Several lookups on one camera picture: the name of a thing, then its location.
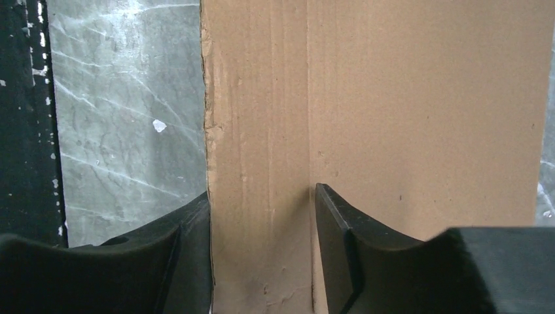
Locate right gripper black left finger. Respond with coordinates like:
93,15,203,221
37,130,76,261
1,194,213,313

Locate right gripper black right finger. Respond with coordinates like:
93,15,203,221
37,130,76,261
315,183,554,313

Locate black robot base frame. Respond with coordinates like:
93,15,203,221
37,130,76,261
1,0,68,248

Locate brown cardboard box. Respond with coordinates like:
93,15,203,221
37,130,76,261
200,1,554,313

